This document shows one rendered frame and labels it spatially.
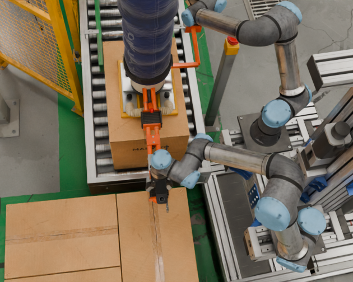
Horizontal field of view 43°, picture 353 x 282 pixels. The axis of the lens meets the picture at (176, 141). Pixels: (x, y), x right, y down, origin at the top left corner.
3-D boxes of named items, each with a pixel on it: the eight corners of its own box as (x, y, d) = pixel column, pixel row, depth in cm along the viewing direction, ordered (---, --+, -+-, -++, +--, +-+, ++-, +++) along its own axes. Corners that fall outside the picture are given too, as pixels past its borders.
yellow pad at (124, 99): (117, 61, 240) (117, 56, 235) (136, 60, 241) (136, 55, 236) (121, 118, 227) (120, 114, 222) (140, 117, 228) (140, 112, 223)
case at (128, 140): (107, 79, 281) (102, 41, 244) (171, 75, 285) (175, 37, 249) (114, 169, 257) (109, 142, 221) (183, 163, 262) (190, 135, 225)
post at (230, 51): (203, 119, 336) (225, 37, 245) (212, 118, 337) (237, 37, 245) (204, 127, 333) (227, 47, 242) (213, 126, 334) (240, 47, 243)
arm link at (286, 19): (274, 114, 214) (254, 13, 178) (295, 97, 219) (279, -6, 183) (295, 123, 206) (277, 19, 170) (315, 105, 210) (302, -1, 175)
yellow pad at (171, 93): (153, 60, 242) (153, 54, 237) (171, 59, 243) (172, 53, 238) (158, 116, 229) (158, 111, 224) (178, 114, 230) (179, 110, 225)
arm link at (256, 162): (311, 151, 147) (191, 126, 177) (298, 179, 143) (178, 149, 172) (317, 170, 156) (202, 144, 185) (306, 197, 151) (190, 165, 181)
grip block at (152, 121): (140, 115, 217) (140, 109, 212) (160, 113, 218) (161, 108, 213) (141, 131, 214) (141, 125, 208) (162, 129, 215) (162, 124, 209)
